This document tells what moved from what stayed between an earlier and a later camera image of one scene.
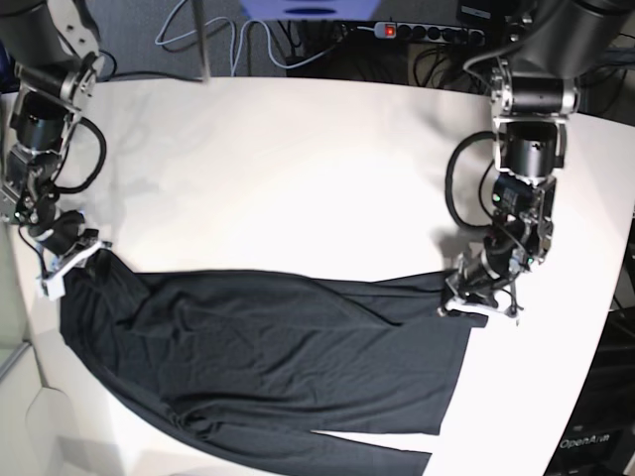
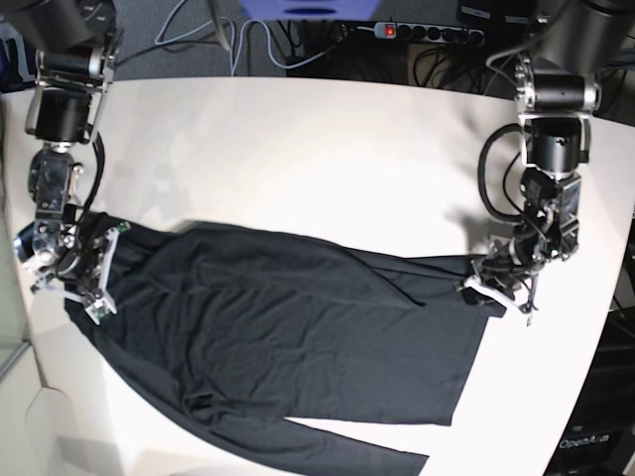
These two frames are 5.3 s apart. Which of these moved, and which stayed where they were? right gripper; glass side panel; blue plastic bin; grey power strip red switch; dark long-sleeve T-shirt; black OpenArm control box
Moved: dark long-sleeve T-shirt; right gripper
Stayed: grey power strip red switch; glass side panel; black OpenArm control box; blue plastic bin
